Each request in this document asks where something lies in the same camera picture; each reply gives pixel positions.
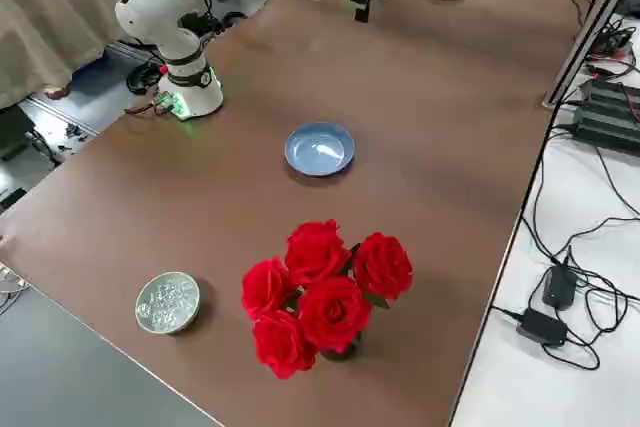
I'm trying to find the black case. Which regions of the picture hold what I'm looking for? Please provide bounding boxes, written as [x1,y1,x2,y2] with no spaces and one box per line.
[0,105,32,163]

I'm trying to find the small green circuit board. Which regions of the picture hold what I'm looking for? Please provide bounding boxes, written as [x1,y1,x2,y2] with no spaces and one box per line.
[152,90,185,117]

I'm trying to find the red artificial rose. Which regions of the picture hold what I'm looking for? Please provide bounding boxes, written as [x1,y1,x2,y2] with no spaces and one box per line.
[285,219,351,286]
[352,231,414,301]
[297,275,374,354]
[241,256,299,322]
[252,309,319,381]

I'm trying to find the blue plate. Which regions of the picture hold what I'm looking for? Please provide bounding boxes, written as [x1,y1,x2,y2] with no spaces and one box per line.
[284,121,358,178]

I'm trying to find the aluminium camera post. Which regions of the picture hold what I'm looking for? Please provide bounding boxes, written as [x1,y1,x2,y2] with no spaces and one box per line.
[542,0,640,108]

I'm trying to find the black USB hub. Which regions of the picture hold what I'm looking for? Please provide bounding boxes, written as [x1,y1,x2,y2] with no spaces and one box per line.
[592,26,632,57]

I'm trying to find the black power adapter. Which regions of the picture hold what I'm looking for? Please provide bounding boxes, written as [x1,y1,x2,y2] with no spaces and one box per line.
[515,307,570,347]
[542,264,579,311]

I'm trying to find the beige curtain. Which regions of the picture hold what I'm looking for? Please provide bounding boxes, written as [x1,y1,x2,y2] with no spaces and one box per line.
[0,0,151,111]

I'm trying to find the black power cable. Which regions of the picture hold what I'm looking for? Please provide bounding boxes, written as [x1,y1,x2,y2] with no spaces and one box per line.
[519,146,640,373]

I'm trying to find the black finned electronics box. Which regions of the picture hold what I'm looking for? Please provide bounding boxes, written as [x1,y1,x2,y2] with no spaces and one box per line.
[569,77,640,151]

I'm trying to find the dark green glass vase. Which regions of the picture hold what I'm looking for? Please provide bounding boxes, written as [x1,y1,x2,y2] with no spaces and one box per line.
[318,331,362,362]

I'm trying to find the coiled black cable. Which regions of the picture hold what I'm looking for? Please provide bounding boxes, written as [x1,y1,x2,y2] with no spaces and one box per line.
[125,60,169,97]

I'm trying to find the grey bowl of clear crystals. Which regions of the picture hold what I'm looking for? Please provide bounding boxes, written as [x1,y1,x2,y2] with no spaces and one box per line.
[134,270,204,336]

